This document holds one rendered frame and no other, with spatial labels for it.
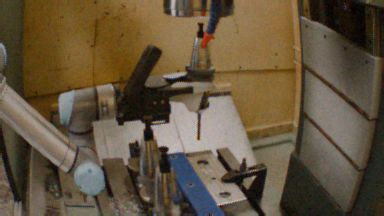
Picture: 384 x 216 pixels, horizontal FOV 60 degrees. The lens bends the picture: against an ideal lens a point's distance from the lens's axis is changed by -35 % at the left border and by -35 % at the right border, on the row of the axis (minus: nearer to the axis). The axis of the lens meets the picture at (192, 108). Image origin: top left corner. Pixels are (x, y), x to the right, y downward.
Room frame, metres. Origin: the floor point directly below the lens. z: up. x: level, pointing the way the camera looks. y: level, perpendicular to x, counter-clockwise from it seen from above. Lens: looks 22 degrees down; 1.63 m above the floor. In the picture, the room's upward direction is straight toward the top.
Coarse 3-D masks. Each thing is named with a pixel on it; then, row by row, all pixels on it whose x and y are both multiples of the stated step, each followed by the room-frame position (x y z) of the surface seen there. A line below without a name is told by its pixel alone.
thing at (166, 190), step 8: (160, 176) 0.59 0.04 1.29; (168, 176) 0.59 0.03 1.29; (160, 184) 0.59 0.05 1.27; (168, 184) 0.59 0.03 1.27; (176, 184) 0.60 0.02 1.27; (160, 192) 0.59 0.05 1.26; (168, 192) 0.59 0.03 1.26; (176, 192) 0.59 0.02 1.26; (160, 200) 0.59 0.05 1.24; (168, 200) 0.58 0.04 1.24; (176, 200) 0.59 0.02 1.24; (168, 208) 0.58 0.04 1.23
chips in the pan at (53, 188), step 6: (48, 174) 1.56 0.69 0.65; (54, 174) 1.58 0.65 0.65; (48, 180) 1.50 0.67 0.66; (54, 180) 1.51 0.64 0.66; (48, 186) 1.44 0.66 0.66; (54, 186) 1.45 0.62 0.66; (60, 186) 1.47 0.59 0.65; (48, 192) 1.40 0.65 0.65; (54, 192) 1.41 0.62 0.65; (60, 192) 1.43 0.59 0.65; (66, 192) 1.42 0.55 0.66; (54, 198) 1.36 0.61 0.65; (60, 198) 1.38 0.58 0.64; (60, 204) 1.33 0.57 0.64; (48, 210) 1.24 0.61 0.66; (54, 210) 1.25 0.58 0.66; (60, 210) 1.28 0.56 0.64
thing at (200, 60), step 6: (198, 42) 0.98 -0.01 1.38; (192, 48) 1.00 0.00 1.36; (198, 48) 0.98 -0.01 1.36; (204, 48) 0.98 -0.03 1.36; (192, 54) 0.99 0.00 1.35; (198, 54) 0.98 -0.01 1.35; (204, 54) 0.98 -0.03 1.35; (192, 60) 0.99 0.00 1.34; (198, 60) 0.98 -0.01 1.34; (204, 60) 0.98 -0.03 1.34; (192, 66) 0.98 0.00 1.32; (198, 66) 0.98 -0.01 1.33; (204, 66) 0.98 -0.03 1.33; (210, 66) 0.99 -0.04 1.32
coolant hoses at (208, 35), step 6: (210, 0) 0.80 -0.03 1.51; (216, 0) 0.80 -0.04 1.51; (216, 6) 0.80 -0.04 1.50; (222, 6) 0.85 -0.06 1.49; (216, 12) 0.80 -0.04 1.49; (222, 12) 0.85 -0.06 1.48; (210, 18) 0.81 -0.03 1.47; (216, 18) 0.80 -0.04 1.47; (210, 24) 0.81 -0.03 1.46; (216, 24) 0.81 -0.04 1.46; (210, 30) 0.81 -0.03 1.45; (204, 36) 0.82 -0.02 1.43; (210, 36) 0.82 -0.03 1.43; (204, 42) 0.83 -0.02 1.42
